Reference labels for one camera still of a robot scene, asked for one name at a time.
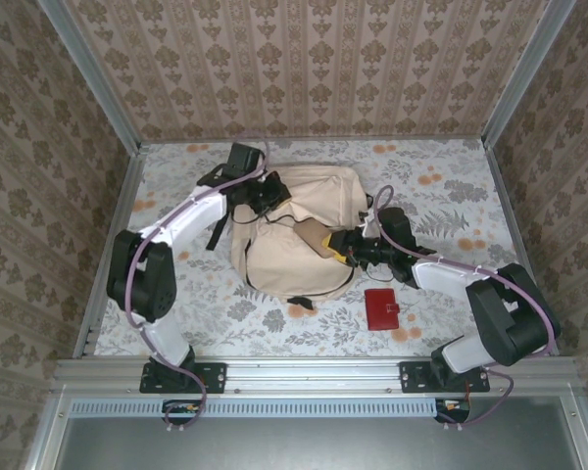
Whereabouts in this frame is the black cable connector box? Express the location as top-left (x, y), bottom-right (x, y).
top-left (162, 398), bottom-right (203, 426)
top-left (434, 397), bottom-right (471, 425)

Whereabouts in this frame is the tan cork glasses case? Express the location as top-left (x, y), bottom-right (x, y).
top-left (293, 219), bottom-right (338, 259)

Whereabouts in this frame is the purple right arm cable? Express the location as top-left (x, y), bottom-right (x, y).
top-left (372, 185), bottom-right (561, 432)

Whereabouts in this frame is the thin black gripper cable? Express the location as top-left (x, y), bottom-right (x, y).
top-left (362, 265), bottom-right (393, 285)
top-left (231, 205), bottom-right (301, 229)

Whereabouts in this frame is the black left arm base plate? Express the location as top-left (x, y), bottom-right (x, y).
top-left (139, 360), bottom-right (227, 395)

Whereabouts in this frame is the beige backpack with black straps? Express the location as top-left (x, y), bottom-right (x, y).
top-left (205, 164), bottom-right (374, 310)

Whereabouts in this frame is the grey metal panel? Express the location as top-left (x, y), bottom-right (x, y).
top-left (56, 415), bottom-right (582, 470)

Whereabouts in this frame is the floral patterned table cover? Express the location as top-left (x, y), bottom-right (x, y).
top-left (93, 139), bottom-right (550, 357)

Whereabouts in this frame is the aluminium corner post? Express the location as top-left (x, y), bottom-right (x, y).
top-left (36, 0), bottom-right (143, 153)
top-left (480, 0), bottom-right (578, 151)

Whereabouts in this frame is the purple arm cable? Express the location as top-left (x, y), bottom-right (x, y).
top-left (125, 130), bottom-right (270, 433)
top-left (372, 185), bottom-right (561, 432)

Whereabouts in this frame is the thin black right gripper cable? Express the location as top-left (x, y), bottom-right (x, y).
top-left (362, 265), bottom-right (393, 285)

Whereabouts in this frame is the aluminium side rail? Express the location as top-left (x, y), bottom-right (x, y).
top-left (483, 140), bottom-right (534, 278)
top-left (72, 141), bottom-right (151, 361)

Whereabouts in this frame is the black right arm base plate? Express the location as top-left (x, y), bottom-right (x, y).
top-left (399, 360), bottom-right (491, 395)

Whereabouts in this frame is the white slotted cable duct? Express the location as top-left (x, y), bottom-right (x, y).
top-left (71, 397), bottom-right (442, 418)

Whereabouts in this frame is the thin black left gripper cable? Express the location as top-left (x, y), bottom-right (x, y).
top-left (231, 205), bottom-right (301, 229)

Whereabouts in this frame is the aluminium lower frame bar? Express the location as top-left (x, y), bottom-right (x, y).
top-left (23, 391), bottom-right (73, 470)
top-left (561, 391), bottom-right (588, 470)

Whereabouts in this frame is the aluminium back rail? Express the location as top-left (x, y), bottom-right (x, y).
top-left (137, 135), bottom-right (489, 146)

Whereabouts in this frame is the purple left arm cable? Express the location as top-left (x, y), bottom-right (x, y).
top-left (125, 130), bottom-right (270, 433)

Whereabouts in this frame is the red leather wallet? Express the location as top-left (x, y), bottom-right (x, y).
top-left (364, 288), bottom-right (401, 332)

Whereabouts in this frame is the aluminium front frame rail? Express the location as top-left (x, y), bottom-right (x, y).
top-left (53, 355), bottom-right (582, 399)

